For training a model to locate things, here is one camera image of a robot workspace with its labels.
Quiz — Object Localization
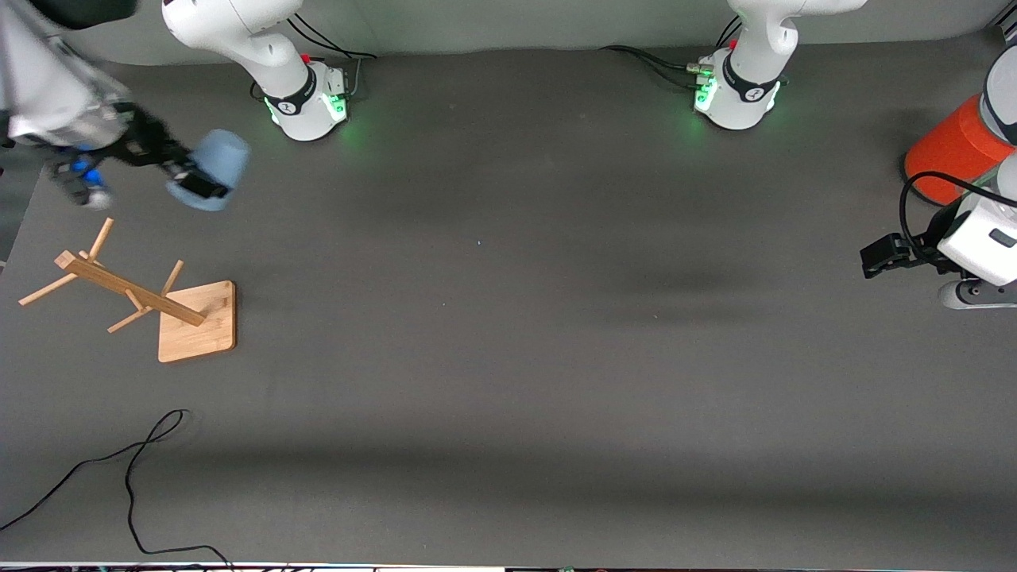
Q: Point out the black cables at base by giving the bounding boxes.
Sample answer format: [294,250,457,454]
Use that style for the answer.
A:
[250,12,379,104]
[598,14,744,90]

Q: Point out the black cable on table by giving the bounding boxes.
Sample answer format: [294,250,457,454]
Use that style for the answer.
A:
[0,408,236,571]

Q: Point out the black cables at right base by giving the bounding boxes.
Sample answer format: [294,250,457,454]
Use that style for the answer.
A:
[250,12,379,104]

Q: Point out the orange cylindrical can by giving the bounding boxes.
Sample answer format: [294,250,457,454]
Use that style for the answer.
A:
[904,95,1014,207]

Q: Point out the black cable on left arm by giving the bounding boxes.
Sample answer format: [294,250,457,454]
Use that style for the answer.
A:
[899,171,1017,267]

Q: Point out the wooden mug rack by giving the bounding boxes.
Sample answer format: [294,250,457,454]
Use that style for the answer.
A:
[19,217,238,364]

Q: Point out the light blue cup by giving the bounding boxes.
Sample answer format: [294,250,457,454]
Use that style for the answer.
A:
[165,129,252,213]

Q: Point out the black cables at left base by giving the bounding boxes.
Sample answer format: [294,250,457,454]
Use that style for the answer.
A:
[598,14,744,90]

